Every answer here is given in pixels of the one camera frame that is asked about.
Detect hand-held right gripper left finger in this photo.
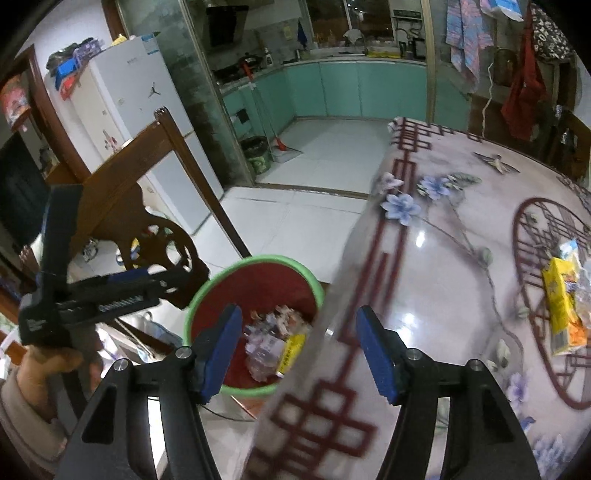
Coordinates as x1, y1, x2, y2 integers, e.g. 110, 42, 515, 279
54, 302, 243, 480

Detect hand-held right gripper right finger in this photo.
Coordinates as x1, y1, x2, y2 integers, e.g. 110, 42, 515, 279
355, 305, 541, 480

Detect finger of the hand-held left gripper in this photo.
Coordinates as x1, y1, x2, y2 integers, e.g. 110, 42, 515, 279
69, 265, 185, 303
39, 185, 83, 298

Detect clear plastic bottle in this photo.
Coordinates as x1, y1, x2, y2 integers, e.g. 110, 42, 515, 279
245, 323, 287, 376

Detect yellow medicine box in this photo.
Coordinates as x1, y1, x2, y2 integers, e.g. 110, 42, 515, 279
276, 333, 308, 376

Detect pink printed wrapper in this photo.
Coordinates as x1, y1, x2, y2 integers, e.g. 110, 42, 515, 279
259, 305, 315, 337

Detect green rimmed trash bin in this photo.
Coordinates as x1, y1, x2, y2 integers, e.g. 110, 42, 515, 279
184, 255, 326, 398

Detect person's left forearm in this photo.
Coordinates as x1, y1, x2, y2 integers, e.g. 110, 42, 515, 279
0, 364, 75, 476

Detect person's left hand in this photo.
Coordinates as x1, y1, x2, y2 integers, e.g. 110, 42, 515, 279
25, 344, 105, 384

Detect black screen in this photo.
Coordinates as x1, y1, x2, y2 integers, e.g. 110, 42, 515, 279
0, 134, 49, 250

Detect carved wooden chair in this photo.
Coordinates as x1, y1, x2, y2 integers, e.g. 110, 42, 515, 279
69, 106, 252, 310

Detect red printed bag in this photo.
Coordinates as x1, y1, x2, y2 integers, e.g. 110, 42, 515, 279
0, 76, 33, 130

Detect white refrigerator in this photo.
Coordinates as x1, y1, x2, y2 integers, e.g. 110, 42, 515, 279
71, 34, 225, 232

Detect pile of colourful boxes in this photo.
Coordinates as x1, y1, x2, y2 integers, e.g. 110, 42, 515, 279
46, 39, 114, 100

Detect dark kitchen waste bin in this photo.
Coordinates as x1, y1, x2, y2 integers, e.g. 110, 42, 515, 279
240, 136, 273, 174

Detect orange yellow packet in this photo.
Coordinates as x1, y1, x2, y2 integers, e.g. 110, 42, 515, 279
541, 256, 589, 357

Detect red broom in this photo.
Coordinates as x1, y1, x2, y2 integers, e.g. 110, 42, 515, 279
252, 78, 301, 153

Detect crumpled printed paper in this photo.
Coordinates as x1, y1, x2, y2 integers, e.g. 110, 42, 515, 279
570, 258, 591, 317

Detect blue white snack wrapper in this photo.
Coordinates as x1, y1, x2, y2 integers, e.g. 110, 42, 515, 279
556, 237, 583, 265

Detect black range hood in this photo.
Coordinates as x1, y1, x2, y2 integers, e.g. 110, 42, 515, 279
205, 4, 250, 49

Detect teal kitchen base cabinets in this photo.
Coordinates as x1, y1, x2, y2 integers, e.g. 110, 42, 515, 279
222, 60, 428, 139

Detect plain wooden chair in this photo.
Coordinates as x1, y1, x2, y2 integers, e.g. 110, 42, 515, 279
549, 106, 591, 181

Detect hanging red bag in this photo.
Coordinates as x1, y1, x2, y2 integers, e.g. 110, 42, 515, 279
501, 28, 548, 141

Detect brown bag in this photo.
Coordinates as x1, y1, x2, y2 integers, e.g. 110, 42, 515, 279
492, 46, 518, 88

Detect pink blue plaid cloth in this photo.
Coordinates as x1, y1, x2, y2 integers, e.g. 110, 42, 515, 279
445, 0, 495, 88

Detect blue white hanging bag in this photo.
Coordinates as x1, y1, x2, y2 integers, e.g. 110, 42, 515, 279
480, 0, 525, 21

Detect white hanging cable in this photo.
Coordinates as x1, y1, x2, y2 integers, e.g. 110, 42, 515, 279
479, 60, 496, 134

